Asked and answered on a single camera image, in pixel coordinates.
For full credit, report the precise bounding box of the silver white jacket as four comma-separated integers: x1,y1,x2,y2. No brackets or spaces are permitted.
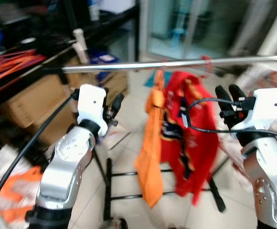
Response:
232,62,277,125

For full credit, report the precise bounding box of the red plastic clothes hanger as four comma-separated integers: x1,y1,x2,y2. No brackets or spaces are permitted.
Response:
202,54,214,76

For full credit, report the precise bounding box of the brown cardboard box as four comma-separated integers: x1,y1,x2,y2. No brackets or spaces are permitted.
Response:
0,74,79,146
64,57,129,108

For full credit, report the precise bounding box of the blue printed box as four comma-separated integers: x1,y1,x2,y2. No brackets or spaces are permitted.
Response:
87,47,121,66

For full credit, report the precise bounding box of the teal floor mat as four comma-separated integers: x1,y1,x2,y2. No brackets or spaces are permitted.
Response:
143,72,159,89

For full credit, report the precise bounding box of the red shirt with dark print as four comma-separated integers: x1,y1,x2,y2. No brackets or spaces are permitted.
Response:
159,72,221,207

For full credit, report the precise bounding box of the white clothes reaching pole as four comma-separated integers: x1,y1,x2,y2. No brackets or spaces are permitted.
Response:
73,29,90,65

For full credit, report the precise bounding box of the orange polo shirt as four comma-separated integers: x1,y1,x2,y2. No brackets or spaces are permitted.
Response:
135,71,167,208

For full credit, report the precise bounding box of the black shelf unit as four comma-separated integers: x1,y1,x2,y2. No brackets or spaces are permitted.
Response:
0,0,141,115

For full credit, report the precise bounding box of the glass sliding door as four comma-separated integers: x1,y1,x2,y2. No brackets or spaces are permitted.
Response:
138,0,277,60

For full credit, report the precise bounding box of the stack of orange hangers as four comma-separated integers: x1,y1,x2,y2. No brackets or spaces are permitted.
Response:
0,48,47,91

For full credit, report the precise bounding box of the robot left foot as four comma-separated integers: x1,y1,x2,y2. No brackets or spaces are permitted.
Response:
98,217,128,229

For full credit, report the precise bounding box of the orange and white plastic bag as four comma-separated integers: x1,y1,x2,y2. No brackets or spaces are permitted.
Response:
0,166,44,225

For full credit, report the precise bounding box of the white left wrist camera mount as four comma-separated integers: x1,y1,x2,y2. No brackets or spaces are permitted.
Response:
75,84,108,137

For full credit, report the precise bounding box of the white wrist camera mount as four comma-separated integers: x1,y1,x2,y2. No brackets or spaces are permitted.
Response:
234,88,277,132
75,84,108,137

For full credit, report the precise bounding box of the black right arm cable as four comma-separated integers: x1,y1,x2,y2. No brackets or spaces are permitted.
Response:
183,98,277,144

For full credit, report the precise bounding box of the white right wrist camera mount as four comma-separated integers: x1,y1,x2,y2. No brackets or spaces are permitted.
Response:
234,88,277,132

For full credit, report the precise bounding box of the chrome clothes rack rail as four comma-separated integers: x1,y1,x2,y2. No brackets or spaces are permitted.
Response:
60,54,277,74

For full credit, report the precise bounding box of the black clothes rack frame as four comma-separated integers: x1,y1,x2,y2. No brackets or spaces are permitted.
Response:
42,66,226,221

